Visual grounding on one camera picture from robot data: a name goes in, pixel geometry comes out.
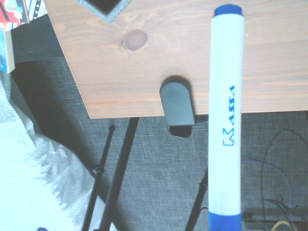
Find purple floor cable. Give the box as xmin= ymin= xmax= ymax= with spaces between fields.
xmin=241 ymin=159 xmax=294 ymax=210

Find thin black floor cable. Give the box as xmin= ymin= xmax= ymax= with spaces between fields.
xmin=261 ymin=128 xmax=308 ymax=231

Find yellow floor cable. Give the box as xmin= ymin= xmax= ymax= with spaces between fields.
xmin=271 ymin=220 xmax=298 ymax=231

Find black low side table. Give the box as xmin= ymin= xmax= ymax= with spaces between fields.
xmin=10 ymin=13 xmax=66 ymax=64

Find grey felt pen holder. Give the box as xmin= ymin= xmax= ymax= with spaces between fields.
xmin=78 ymin=0 xmax=133 ymax=24

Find black tripod stand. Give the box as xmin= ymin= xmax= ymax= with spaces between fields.
xmin=81 ymin=117 xmax=209 ymax=231

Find colourful magazine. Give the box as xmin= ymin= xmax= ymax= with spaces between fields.
xmin=0 ymin=0 xmax=49 ymax=25

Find white marker blue cap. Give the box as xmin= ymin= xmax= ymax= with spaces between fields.
xmin=207 ymin=4 xmax=246 ymax=231

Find white bubble wrap sheet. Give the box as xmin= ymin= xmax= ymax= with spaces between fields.
xmin=0 ymin=71 xmax=117 ymax=231

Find black desk clamp hook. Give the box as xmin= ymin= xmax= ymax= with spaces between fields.
xmin=159 ymin=76 xmax=196 ymax=139

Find stack of books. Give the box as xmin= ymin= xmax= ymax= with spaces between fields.
xmin=0 ymin=23 xmax=16 ymax=74

